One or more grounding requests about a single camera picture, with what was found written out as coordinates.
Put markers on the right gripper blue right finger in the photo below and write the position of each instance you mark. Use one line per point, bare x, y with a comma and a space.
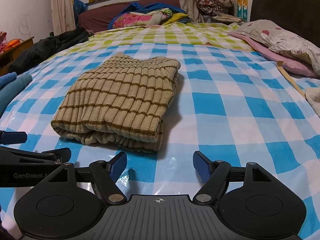
214, 177

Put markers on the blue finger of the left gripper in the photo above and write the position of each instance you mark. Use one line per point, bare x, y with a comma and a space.
8, 138

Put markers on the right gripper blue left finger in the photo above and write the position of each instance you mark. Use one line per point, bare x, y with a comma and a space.
105, 175

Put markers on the beige brown striped sweater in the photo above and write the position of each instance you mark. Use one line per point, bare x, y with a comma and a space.
122, 102

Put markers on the teal knitted garment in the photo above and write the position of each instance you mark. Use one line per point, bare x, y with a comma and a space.
12, 89

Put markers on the blue knitted garment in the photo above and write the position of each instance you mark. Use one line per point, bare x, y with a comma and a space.
7, 78

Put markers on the blue green checkered bedsheet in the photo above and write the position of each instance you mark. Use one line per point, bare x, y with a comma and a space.
231, 104

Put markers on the wooden desk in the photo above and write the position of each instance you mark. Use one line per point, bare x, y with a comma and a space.
10, 55

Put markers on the black jacket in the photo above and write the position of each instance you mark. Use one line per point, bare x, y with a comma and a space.
45, 48

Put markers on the orange item on desk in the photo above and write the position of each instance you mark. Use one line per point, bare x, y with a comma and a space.
5, 46

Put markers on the white fluffy towel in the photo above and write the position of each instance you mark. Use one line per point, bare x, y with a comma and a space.
312, 95

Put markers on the bamboo mat edge strip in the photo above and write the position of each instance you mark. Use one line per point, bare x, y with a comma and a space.
289, 78

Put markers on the pink pillow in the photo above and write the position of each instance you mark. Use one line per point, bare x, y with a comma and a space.
291, 65

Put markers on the maroon sofa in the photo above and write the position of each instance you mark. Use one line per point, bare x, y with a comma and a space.
98, 19

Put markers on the blue bag by curtain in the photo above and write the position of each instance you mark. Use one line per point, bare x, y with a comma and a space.
78, 8

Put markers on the floral grey pillow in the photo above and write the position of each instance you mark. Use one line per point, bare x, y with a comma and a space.
281, 41

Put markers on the cluttered nightstand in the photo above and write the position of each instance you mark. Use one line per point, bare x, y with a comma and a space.
224, 19

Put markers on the left beige curtain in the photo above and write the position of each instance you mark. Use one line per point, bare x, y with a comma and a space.
62, 16

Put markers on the colourful pink blue blanket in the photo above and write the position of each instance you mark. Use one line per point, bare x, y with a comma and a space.
150, 15

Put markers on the dark wooden headboard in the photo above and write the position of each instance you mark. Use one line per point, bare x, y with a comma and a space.
298, 16

